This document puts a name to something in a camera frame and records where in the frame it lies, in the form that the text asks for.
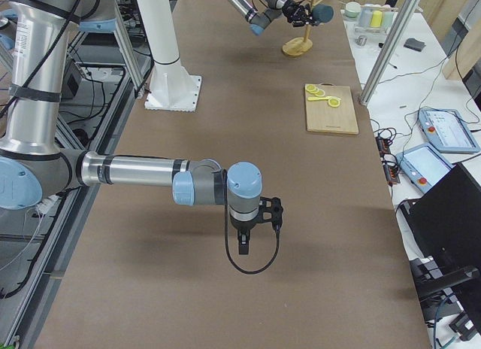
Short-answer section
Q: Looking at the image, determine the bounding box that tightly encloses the teach pendant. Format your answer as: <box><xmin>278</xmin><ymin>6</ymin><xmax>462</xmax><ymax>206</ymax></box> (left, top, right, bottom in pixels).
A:
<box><xmin>419</xmin><ymin>108</ymin><xmax>480</xmax><ymax>153</ymax></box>
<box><xmin>395</xmin><ymin>143</ymin><xmax>453</xmax><ymax>193</ymax></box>

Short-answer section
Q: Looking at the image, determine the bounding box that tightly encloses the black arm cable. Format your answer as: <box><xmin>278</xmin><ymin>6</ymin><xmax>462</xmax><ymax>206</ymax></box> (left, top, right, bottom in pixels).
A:
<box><xmin>224</xmin><ymin>170</ymin><xmax>281</xmax><ymax>275</ymax></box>

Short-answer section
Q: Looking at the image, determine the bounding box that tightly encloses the far teach pendant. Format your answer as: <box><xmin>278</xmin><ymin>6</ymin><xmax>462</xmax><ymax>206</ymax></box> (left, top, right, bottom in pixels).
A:
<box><xmin>419</xmin><ymin>108</ymin><xmax>480</xmax><ymax>153</ymax></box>

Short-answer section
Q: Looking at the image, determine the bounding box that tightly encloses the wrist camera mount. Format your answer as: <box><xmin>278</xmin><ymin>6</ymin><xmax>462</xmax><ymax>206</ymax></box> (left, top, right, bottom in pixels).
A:
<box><xmin>258</xmin><ymin>197</ymin><xmax>283</xmax><ymax>232</ymax></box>

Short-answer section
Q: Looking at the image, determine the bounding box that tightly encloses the small black square pad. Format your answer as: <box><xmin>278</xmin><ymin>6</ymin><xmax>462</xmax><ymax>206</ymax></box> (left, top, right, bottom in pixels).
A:
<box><xmin>404</xmin><ymin>38</ymin><xmax>425</xmax><ymax>52</ymax></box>

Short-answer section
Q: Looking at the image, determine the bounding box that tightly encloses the aluminium frame post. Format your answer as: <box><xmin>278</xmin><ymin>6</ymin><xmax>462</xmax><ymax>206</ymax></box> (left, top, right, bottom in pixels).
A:
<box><xmin>359</xmin><ymin>0</ymin><xmax>421</xmax><ymax>106</ymax></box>

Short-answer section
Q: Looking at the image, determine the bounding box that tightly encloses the white camera pillar base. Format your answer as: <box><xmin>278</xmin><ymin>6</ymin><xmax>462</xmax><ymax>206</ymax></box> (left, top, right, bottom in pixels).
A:
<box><xmin>137</xmin><ymin>0</ymin><xmax>202</xmax><ymax>112</ymax></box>

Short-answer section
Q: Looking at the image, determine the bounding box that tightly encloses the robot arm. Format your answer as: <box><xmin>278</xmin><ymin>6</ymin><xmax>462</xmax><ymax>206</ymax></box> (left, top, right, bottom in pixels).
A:
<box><xmin>227</xmin><ymin>0</ymin><xmax>313</xmax><ymax>36</ymax></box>
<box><xmin>1</xmin><ymin>0</ymin><xmax>262</xmax><ymax>254</ymax></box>

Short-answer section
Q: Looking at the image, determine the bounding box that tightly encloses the grey plastic cup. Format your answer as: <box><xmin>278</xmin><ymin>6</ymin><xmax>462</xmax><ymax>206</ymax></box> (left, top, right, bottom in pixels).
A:
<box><xmin>358</xmin><ymin>7</ymin><xmax>373</xmax><ymax>28</ymax></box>

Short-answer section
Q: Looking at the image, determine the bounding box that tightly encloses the near teach pendant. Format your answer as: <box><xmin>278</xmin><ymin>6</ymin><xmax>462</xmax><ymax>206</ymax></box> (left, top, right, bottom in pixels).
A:
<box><xmin>395</xmin><ymin>143</ymin><xmax>453</xmax><ymax>193</ymax></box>

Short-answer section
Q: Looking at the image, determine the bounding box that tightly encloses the black office chair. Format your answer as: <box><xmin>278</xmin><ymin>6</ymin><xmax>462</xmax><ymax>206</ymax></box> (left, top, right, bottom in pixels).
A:
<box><xmin>401</xmin><ymin>163</ymin><xmax>480</xmax><ymax>332</ymax></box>

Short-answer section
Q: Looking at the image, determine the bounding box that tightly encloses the green white bowl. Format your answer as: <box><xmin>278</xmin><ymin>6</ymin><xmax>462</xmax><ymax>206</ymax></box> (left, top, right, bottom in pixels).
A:
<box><xmin>344</xmin><ymin>2</ymin><xmax>362</xmax><ymax>19</ymax></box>

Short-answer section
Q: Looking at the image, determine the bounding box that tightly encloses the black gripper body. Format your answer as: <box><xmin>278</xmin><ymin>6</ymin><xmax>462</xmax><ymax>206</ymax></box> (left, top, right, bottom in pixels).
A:
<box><xmin>282</xmin><ymin>0</ymin><xmax>310</xmax><ymax>27</ymax></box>
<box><xmin>230</xmin><ymin>216</ymin><xmax>257</xmax><ymax>238</ymax></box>

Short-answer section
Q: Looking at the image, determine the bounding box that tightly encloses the dark teal mug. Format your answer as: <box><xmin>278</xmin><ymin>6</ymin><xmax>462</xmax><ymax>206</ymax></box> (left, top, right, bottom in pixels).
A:
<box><xmin>310</xmin><ymin>4</ymin><xmax>334</xmax><ymax>26</ymax></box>

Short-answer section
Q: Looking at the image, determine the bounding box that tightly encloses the bamboo cutting board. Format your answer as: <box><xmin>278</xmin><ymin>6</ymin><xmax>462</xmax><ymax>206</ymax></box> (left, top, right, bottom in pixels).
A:
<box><xmin>304</xmin><ymin>83</ymin><xmax>359</xmax><ymax>135</ymax></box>

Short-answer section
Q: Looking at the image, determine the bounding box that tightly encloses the wooden cup rack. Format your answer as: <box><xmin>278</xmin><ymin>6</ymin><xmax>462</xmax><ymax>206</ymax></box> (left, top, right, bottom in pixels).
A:
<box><xmin>282</xmin><ymin>0</ymin><xmax>323</xmax><ymax>57</ymax></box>

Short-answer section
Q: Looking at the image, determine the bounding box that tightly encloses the yellow plastic cup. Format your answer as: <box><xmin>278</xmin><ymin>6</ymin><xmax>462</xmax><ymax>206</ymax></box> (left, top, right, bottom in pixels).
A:
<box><xmin>370</xmin><ymin>11</ymin><xmax>383</xmax><ymax>29</ymax></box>

